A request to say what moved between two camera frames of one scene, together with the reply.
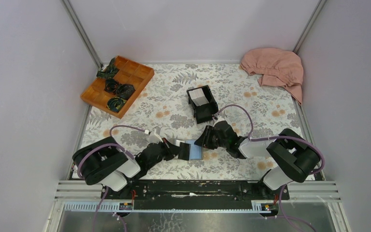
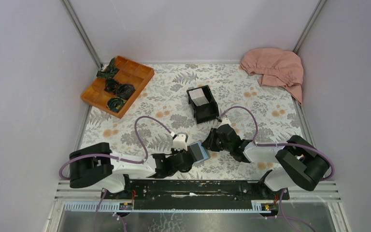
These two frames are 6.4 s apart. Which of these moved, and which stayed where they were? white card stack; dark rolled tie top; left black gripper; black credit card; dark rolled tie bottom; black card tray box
Moved: black credit card; left black gripper
Stayed: black card tray box; dark rolled tie bottom; white card stack; dark rolled tie top
